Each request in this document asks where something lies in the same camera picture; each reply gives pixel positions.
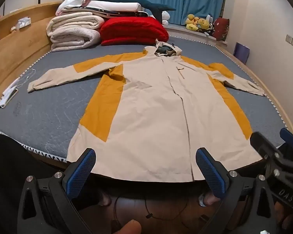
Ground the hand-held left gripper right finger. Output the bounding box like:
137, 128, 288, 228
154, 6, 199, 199
195, 147, 277, 234

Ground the person's foot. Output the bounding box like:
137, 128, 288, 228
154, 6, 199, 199
98, 190, 112, 206
199, 192, 221, 207

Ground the person's right foot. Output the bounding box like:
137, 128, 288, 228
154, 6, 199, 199
199, 192, 221, 207

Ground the person's left hand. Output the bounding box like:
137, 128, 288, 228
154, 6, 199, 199
117, 220, 142, 234

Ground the white plastic wrapper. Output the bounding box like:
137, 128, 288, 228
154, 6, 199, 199
0, 80, 19, 109

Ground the black cable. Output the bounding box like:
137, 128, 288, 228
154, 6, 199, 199
112, 196, 188, 227

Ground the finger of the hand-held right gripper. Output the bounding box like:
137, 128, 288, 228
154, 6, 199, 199
250, 132, 284, 168
280, 128, 293, 152

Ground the person's left foot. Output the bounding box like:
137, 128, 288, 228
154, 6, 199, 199
98, 190, 112, 206

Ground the white folded bedding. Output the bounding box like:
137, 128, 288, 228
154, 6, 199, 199
61, 0, 142, 14

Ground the tissue pack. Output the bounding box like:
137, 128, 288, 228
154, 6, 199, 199
16, 17, 31, 28

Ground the white plush toy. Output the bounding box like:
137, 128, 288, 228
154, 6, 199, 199
150, 11, 171, 25

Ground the white folded quilt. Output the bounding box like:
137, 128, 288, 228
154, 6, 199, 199
46, 12, 105, 36
50, 28, 102, 52

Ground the wooden bed frame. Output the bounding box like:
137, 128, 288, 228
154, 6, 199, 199
0, 1, 293, 168

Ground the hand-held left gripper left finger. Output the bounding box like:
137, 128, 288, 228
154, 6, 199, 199
17, 148, 97, 234

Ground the white window sill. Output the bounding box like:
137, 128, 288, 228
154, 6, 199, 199
166, 24, 229, 45

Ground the white earphone cable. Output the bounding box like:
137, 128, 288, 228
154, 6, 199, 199
15, 69, 36, 87

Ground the grey mattress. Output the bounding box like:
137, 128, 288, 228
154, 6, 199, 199
0, 35, 287, 162

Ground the person's right hand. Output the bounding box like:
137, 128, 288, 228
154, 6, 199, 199
273, 199, 293, 234

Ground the red folded blanket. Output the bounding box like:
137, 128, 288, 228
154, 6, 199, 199
100, 17, 169, 46

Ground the dark red pillow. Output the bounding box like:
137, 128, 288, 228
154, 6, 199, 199
213, 18, 231, 41

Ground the purple bag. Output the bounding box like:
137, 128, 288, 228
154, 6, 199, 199
234, 42, 250, 64

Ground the beige and yellow coat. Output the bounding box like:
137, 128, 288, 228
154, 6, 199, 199
27, 39, 268, 183

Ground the navy patterned cloth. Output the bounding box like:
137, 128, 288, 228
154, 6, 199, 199
88, 7, 148, 19

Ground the yellow bear plush toy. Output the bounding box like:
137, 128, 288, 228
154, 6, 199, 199
198, 18, 212, 32

